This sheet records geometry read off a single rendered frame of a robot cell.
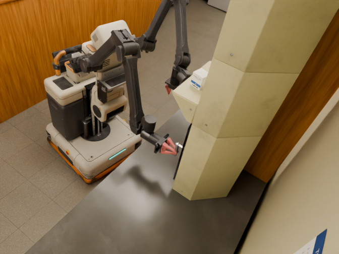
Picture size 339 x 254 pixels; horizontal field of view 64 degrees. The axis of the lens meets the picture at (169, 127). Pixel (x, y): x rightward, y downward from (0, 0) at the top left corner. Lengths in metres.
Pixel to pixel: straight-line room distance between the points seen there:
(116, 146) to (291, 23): 1.87
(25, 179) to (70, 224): 1.39
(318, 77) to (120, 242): 1.06
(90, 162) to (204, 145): 1.39
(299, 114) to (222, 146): 0.40
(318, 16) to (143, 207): 1.03
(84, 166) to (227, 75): 1.66
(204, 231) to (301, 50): 0.88
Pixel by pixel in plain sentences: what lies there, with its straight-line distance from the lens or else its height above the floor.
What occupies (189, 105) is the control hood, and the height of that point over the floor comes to 1.49.
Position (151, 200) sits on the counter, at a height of 0.94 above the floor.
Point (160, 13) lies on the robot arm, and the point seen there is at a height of 1.45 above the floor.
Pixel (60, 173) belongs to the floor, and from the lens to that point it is 2.63.
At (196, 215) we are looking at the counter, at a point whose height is 0.94.
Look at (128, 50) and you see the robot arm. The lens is 1.27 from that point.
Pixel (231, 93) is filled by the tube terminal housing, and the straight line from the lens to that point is 0.91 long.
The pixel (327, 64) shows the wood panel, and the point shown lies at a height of 1.68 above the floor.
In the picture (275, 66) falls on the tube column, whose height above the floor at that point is 1.73.
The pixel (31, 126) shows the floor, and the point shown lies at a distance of 3.07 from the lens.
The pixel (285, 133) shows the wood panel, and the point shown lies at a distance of 1.39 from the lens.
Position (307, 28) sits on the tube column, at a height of 1.86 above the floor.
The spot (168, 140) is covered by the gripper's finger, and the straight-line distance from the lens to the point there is 1.30.
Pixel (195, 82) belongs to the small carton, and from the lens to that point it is 1.06.
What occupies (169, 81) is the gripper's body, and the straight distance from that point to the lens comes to 1.64.
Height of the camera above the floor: 2.13
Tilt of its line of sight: 45 degrees down
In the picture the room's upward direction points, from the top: 13 degrees clockwise
